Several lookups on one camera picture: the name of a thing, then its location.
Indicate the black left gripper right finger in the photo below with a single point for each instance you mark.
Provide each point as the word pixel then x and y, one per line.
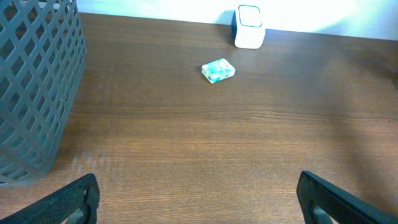
pixel 324 202

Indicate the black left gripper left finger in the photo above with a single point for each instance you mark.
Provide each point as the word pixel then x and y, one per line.
pixel 76 202

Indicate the white barcode scanner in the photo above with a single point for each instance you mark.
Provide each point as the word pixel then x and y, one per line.
pixel 247 27

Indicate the dark grey plastic basket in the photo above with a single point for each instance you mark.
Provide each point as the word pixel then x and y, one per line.
pixel 42 62

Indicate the green tissue pack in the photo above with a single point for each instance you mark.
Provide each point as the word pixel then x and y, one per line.
pixel 217 70

